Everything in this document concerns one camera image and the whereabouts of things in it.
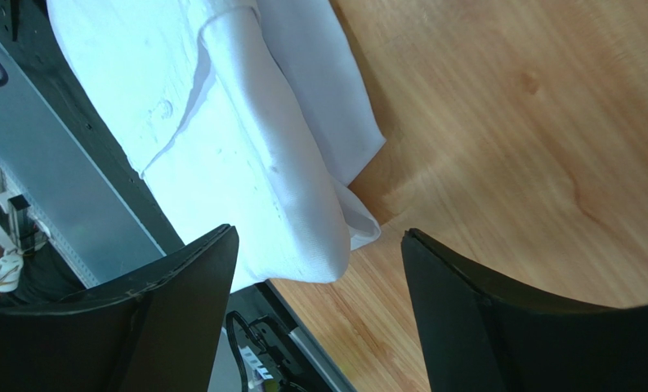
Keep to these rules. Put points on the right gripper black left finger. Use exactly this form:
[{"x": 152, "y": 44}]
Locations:
[{"x": 154, "y": 329}]

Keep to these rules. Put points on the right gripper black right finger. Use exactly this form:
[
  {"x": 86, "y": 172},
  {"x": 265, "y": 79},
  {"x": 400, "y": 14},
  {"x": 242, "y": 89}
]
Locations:
[{"x": 481, "y": 330}]

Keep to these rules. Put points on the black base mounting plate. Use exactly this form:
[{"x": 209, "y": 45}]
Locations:
[{"x": 257, "y": 326}]

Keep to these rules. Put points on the white long sleeve shirt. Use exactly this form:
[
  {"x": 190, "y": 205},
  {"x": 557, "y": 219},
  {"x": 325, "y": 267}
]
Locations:
[{"x": 247, "y": 113}]

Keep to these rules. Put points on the aluminium frame rail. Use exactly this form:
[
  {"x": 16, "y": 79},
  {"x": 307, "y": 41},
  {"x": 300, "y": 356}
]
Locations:
[{"x": 89, "y": 223}]

